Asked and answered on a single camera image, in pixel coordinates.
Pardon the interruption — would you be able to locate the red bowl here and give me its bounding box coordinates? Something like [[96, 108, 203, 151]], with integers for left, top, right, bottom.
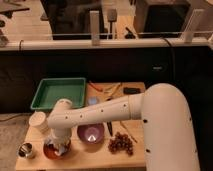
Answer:
[[43, 140, 70, 160]]

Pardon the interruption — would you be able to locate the small metal cup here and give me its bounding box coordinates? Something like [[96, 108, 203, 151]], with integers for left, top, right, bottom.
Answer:
[[18, 143, 35, 159]]

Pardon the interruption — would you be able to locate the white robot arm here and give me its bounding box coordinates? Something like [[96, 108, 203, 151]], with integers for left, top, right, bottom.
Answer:
[[48, 83, 200, 171]]

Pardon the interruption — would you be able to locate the orange handled tool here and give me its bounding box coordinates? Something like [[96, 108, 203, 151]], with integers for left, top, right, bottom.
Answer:
[[89, 81, 103, 92]]

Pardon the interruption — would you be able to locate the white paper cup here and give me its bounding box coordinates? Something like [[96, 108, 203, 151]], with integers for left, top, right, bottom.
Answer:
[[29, 112, 48, 133]]

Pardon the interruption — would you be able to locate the black rectangular block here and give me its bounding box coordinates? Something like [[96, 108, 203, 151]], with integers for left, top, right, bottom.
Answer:
[[123, 87, 141, 95]]

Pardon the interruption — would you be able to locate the light blue small container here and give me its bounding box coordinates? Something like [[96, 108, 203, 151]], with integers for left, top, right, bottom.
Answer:
[[88, 96, 99, 106]]

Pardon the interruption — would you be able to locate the purple bowl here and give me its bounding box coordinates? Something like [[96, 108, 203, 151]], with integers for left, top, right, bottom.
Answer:
[[77, 123, 105, 144]]

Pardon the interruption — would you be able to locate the thin wooden stick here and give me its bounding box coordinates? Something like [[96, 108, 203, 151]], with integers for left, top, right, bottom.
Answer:
[[120, 121, 138, 143]]

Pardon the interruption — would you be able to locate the yellow handled tool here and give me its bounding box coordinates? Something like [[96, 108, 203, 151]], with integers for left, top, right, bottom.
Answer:
[[104, 83, 121, 96]]

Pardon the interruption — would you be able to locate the white towel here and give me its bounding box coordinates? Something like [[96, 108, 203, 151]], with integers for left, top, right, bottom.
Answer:
[[51, 140, 71, 156]]

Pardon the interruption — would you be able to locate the green plastic tray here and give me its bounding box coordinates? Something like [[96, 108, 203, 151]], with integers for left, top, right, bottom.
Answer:
[[31, 77, 86, 111]]

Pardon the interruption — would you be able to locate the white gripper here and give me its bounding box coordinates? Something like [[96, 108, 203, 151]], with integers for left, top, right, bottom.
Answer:
[[51, 129, 72, 146]]

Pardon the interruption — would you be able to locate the bunch of red grapes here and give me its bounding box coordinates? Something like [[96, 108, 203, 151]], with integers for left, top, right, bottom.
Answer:
[[108, 132, 133, 156]]

